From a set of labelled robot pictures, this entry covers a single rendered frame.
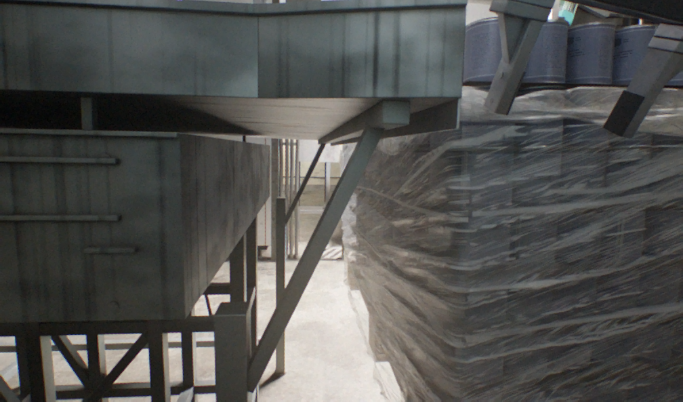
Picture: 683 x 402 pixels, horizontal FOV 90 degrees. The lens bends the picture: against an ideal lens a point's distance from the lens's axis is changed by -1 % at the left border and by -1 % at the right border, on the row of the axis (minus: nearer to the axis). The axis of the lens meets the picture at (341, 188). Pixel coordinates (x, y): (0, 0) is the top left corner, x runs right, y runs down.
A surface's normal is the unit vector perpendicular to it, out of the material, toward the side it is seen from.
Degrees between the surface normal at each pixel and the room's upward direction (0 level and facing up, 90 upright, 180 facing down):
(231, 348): 90
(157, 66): 90
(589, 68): 91
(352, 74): 90
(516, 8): 113
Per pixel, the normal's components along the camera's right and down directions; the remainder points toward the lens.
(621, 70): -0.74, 0.08
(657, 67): -0.98, -0.14
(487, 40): -0.45, 0.11
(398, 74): -0.18, 0.11
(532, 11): 0.03, 0.49
